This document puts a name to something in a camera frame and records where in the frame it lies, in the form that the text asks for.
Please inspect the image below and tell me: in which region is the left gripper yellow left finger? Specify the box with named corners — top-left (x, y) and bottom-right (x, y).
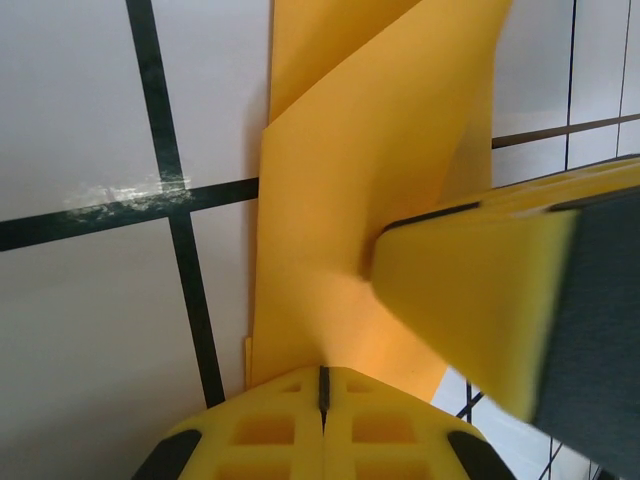
top-left (132, 364), bottom-right (325, 480)

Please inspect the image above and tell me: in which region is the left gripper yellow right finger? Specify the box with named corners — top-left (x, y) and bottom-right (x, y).
top-left (322, 366), bottom-right (516, 480)

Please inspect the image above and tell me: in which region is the yellow cloth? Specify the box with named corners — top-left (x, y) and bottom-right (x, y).
top-left (243, 0), bottom-right (516, 407)

